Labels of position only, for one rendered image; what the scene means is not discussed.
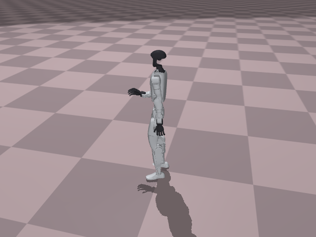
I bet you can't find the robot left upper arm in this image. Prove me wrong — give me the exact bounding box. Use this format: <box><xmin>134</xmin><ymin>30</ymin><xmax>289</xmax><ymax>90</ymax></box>
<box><xmin>151</xmin><ymin>75</ymin><xmax>162</xmax><ymax>102</ymax></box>

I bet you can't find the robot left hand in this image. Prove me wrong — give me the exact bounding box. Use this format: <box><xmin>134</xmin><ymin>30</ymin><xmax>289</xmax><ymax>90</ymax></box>
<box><xmin>154</xmin><ymin>119</ymin><xmax>165</xmax><ymax>136</ymax></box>

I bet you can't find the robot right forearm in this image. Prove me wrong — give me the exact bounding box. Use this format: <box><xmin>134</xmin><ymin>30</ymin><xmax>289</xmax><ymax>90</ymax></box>
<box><xmin>142</xmin><ymin>91</ymin><xmax>151</xmax><ymax>98</ymax></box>

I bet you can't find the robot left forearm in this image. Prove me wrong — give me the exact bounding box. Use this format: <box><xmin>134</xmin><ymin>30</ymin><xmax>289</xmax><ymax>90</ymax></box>
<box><xmin>154</xmin><ymin>99</ymin><xmax>163</xmax><ymax>124</ymax></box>

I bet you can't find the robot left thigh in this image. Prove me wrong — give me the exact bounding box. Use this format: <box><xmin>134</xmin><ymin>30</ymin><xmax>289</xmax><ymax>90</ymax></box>
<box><xmin>148</xmin><ymin>116</ymin><xmax>163</xmax><ymax>152</ymax></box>

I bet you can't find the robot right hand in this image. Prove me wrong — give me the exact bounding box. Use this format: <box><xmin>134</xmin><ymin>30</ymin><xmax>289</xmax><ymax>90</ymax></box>
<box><xmin>128</xmin><ymin>88</ymin><xmax>146</xmax><ymax>97</ymax></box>

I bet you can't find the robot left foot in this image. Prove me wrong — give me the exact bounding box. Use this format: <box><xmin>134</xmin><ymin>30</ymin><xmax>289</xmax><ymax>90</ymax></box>
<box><xmin>146</xmin><ymin>172</ymin><xmax>165</xmax><ymax>180</ymax></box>

